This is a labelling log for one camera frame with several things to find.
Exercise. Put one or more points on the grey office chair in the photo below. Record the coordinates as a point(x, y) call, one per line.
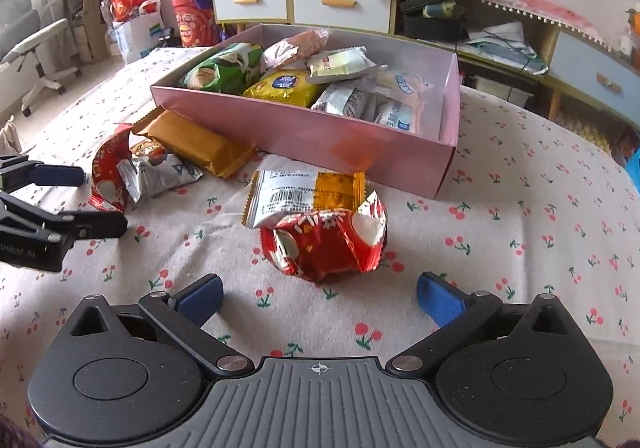
point(30, 37)

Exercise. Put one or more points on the low wooden cabinet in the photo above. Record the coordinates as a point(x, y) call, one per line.
point(590, 67)

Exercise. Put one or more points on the yellow snack packet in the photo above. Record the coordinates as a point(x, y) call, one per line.
point(282, 87)

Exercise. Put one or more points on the pale green snack packet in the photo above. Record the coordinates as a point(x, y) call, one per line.
point(340, 65)

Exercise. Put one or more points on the white and orange snack packet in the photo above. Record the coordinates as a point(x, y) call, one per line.
point(285, 195)

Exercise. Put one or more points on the black case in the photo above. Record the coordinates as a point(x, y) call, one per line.
point(432, 27)

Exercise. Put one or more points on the white and blue snack packet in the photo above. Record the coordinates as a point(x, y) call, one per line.
point(345, 100)
point(400, 117)

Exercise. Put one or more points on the red crinkled snack packet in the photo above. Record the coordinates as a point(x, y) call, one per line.
point(105, 172)
point(320, 243)

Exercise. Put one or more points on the red printed bag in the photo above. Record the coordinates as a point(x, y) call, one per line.
point(192, 25)

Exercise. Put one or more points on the pink snack packet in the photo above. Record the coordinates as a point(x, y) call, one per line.
point(295, 47)

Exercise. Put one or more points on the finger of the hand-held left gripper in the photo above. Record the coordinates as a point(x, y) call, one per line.
point(95, 225)
point(57, 175)

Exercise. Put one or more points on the white shopping bag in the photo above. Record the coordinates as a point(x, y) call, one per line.
point(135, 35)

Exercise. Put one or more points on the red gift bag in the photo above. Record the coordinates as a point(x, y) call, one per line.
point(130, 0)

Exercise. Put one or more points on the silver snack packet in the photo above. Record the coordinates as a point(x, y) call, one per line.
point(165, 175)

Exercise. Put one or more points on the pink cardboard box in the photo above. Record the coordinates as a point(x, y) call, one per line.
point(310, 137)

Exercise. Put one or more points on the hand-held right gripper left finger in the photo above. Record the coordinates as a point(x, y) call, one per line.
point(200, 300)

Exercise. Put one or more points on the green biscuit packet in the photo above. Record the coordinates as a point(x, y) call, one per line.
point(220, 67)

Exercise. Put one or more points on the yellow egg tray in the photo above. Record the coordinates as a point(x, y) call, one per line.
point(587, 130)

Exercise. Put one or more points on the orange-brown snack packet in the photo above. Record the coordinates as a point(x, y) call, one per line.
point(195, 142)

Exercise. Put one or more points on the pile of folded bags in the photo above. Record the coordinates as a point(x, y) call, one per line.
point(505, 47)

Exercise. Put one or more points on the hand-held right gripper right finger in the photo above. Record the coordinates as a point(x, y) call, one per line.
point(440, 303)

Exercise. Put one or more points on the cherry print cloth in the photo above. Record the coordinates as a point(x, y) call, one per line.
point(500, 253)

